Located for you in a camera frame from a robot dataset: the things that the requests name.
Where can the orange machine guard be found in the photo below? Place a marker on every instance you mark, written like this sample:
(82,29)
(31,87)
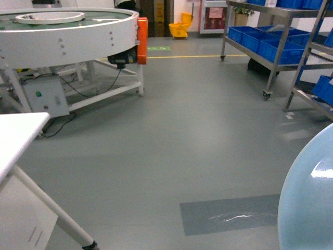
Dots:
(142,35)

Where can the white round conveyor machine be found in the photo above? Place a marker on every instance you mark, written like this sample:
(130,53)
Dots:
(92,50)

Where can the white control box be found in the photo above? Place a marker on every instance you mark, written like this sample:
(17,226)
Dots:
(46,94)

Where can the light blue oval tray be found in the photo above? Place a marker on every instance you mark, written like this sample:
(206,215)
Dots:
(305,205)

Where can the yellow mop bucket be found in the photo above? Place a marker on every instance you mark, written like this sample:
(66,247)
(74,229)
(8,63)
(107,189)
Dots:
(179,30)

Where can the steel trolley with bins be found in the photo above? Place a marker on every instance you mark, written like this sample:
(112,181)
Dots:
(276,53)

